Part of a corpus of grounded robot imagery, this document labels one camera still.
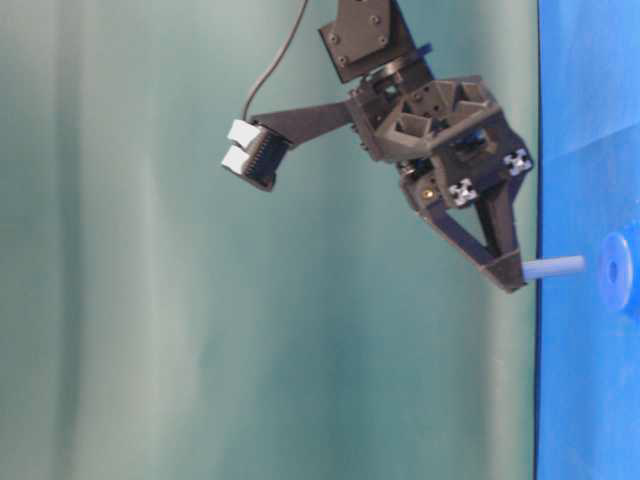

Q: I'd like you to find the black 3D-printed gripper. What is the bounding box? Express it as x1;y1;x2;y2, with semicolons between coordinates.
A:
349;77;533;293

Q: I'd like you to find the light blue cylindrical shaft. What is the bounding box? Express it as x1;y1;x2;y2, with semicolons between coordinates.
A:
522;256;586;282

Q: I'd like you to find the small blue gear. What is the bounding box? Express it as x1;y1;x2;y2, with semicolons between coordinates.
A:
598;228;639;317

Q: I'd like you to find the blue table mat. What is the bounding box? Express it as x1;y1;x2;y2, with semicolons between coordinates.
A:
536;1;639;479

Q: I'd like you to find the green backdrop curtain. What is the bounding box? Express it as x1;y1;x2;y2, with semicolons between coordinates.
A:
1;1;535;479

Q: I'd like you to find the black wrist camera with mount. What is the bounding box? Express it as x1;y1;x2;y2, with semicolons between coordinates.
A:
222;101;352;192

